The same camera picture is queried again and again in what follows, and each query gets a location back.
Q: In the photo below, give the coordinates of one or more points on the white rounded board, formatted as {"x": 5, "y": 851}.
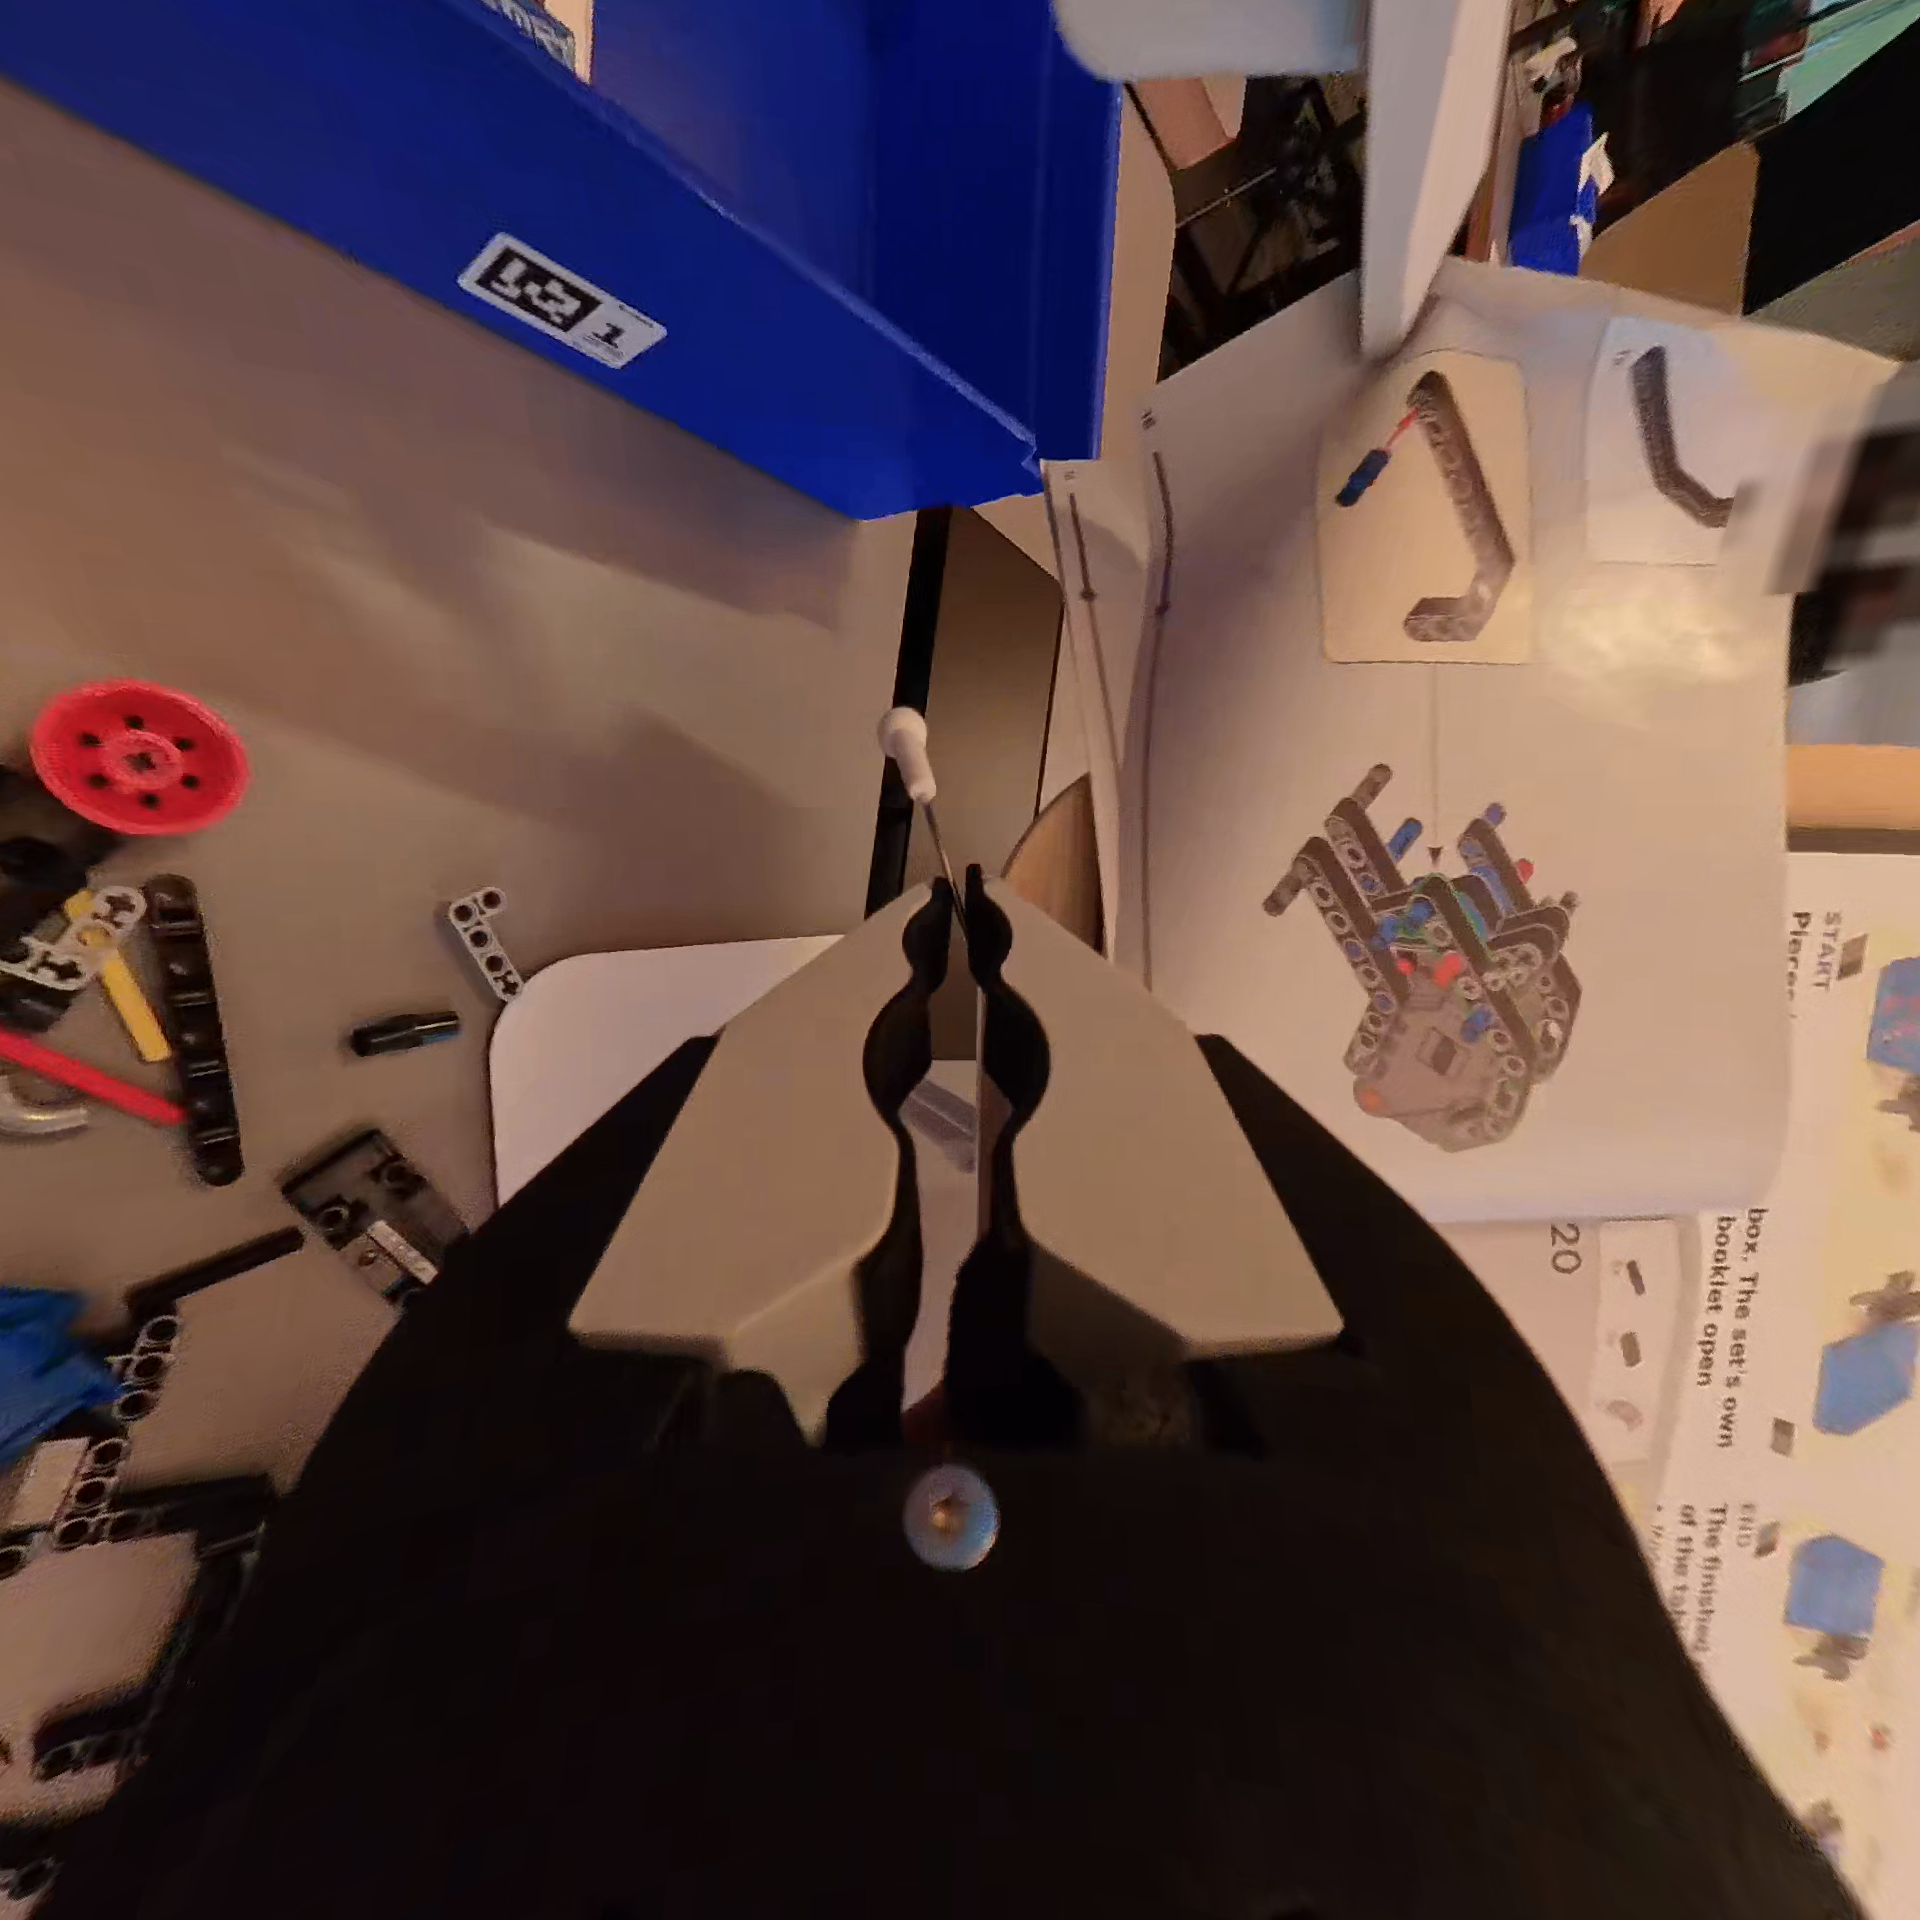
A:
{"x": 600, "y": 1051}

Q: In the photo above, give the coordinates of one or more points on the black curved panel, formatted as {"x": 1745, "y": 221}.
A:
{"x": 37, "y": 855}

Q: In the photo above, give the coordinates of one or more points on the grey table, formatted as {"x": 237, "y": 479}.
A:
{"x": 990, "y": 661}

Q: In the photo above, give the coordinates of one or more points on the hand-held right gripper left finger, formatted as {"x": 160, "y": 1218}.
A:
{"x": 750, "y": 1201}

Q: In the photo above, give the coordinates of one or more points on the black rectangular frame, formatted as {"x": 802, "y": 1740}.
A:
{"x": 376, "y": 1207}

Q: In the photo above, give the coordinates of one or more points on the heap of black beams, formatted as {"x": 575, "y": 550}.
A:
{"x": 120, "y": 1501}

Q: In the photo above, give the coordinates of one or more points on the blue storage bin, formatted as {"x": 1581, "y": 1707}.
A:
{"x": 600, "y": 181}

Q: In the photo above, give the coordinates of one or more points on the yellow short axle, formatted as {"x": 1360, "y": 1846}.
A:
{"x": 125, "y": 990}

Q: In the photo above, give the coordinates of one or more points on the red axle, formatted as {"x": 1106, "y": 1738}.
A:
{"x": 90, "y": 1081}

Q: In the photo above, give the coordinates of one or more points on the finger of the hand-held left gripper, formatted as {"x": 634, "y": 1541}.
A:
{"x": 1425, "y": 149}
{"x": 1200, "y": 31}

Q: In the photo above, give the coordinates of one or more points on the grey desk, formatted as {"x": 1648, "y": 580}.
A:
{"x": 452, "y": 599}

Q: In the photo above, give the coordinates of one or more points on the light grey small connector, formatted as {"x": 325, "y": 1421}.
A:
{"x": 76, "y": 938}

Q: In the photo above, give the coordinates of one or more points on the black holed beam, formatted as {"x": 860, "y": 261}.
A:
{"x": 202, "y": 1036}

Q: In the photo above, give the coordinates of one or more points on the blue hinged fender panel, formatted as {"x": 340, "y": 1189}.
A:
{"x": 44, "y": 1365}

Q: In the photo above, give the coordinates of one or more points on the red wheel rim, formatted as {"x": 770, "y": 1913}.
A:
{"x": 137, "y": 757}

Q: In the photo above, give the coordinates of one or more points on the light grey short beam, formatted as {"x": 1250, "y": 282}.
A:
{"x": 482, "y": 942}

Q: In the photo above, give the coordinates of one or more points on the black stubby pin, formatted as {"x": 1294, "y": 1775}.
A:
{"x": 406, "y": 1033}

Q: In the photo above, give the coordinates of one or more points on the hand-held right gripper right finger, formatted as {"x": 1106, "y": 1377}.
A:
{"x": 1172, "y": 1201}

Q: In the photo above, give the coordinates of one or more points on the instruction booklet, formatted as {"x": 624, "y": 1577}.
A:
{"x": 1589, "y": 721}

